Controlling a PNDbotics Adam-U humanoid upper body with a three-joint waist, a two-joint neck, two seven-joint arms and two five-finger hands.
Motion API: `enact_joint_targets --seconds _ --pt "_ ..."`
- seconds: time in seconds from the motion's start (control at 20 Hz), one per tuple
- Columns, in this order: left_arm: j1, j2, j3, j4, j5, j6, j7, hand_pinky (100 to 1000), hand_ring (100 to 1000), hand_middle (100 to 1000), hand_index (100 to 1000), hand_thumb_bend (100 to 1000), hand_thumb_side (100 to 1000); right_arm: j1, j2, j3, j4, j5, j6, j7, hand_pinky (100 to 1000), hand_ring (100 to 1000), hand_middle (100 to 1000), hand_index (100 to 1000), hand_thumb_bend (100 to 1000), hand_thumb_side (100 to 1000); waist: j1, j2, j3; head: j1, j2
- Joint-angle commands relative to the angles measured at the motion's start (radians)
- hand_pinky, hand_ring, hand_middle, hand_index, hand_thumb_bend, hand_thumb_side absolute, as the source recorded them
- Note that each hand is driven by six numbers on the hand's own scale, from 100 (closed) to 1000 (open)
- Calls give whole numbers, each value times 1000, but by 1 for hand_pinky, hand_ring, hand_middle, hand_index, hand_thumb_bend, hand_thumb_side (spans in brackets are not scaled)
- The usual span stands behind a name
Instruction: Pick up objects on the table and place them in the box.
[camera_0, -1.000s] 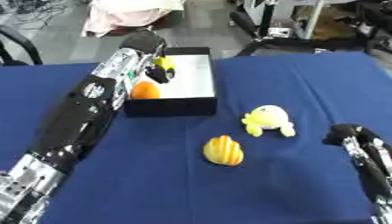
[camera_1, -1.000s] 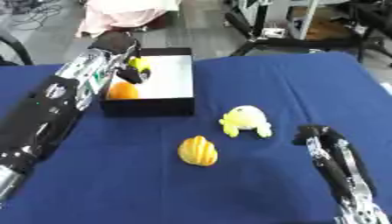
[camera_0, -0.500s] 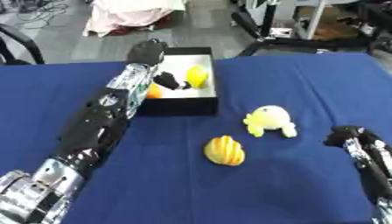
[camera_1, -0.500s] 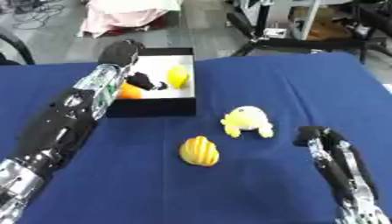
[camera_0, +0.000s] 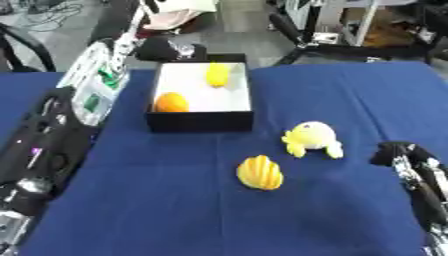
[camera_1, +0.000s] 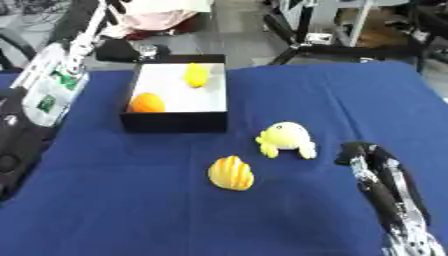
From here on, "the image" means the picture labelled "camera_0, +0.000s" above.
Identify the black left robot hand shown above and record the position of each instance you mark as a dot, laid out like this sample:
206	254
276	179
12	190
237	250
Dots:
155	50

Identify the yellow toy lemon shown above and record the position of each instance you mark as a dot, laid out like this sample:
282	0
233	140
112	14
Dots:
217	75

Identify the yellow ribbed toy fruit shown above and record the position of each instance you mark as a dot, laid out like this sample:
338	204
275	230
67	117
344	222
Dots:
260	173

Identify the orange toy fruit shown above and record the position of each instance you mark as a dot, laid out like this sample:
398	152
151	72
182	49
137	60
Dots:
171	102

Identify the black tripod stand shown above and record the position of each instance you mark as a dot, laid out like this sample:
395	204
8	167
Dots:
350	50

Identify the yellow soft toy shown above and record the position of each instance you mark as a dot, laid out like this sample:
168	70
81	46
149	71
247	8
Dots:
312	136

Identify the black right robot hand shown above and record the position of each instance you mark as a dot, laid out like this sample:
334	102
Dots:
434	200

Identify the white and pink bag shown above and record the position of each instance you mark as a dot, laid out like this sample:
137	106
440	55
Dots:
184	13

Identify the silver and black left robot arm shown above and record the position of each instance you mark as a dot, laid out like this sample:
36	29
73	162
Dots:
49	146

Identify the white metal frame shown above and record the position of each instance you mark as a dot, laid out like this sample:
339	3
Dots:
363	23

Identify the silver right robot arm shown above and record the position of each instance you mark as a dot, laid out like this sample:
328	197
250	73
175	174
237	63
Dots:
438	245

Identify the black box with white inside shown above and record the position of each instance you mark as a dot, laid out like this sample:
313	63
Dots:
201	121

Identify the brown cardboard box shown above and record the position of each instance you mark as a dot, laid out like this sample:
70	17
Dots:
391	31

